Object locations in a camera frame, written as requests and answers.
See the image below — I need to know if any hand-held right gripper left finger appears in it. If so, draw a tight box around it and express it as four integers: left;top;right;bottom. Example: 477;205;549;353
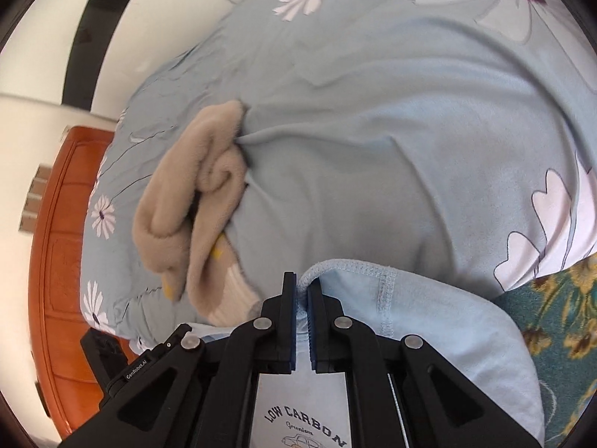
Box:
58;271;299;448

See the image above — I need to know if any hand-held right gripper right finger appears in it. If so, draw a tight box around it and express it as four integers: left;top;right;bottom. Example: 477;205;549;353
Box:
305;282;544;448

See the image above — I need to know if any white towel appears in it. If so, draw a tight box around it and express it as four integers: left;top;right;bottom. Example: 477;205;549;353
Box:
187;258;546;448

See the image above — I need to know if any orange wooden headboard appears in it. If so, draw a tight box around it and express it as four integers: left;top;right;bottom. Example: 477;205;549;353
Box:
29;126;141;435

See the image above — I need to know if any beige fleece garment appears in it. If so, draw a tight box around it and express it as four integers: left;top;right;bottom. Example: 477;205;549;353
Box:
132;99;264;327

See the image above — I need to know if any blue floral duvet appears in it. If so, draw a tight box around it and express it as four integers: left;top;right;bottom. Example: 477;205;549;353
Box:
79;0;597;355

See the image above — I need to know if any teal floral fleece blanket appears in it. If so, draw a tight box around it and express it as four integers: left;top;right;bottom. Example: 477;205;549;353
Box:
494;252;597;448

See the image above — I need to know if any white wall switch panel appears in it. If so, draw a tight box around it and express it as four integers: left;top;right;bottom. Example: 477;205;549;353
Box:
19;163;53;233

